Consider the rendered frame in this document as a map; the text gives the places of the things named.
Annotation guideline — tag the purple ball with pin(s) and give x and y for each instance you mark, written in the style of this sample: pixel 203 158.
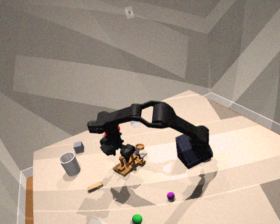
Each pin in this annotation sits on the purple ball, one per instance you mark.
pixel 170 195

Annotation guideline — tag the white plastic cup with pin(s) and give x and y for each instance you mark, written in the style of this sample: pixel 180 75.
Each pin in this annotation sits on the white plastic cup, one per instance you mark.
pixel 135 124

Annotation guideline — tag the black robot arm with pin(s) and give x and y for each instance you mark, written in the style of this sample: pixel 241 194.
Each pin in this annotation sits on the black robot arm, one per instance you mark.
pixel 163 117

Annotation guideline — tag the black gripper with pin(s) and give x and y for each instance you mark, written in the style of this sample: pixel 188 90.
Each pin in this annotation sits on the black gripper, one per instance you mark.
pixel 126 150

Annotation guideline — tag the green ball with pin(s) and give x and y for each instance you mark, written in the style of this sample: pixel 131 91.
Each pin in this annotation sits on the green ball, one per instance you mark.
pixel 137 219

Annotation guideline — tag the white flat slab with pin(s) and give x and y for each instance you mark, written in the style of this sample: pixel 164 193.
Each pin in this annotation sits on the white flat slab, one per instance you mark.
pixel 95 221

